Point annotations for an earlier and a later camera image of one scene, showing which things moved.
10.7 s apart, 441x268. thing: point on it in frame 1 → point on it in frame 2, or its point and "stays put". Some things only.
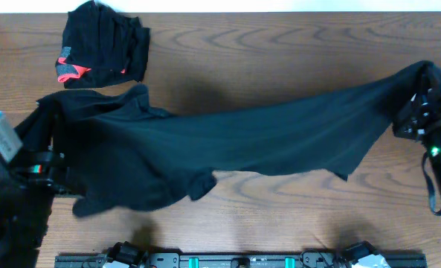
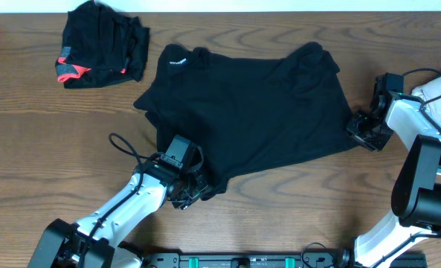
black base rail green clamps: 349,254 stays put
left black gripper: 45,170 → 202,185
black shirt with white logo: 112,149 → 242,111
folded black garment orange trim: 100,48 stays put
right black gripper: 433,103 → 352,129
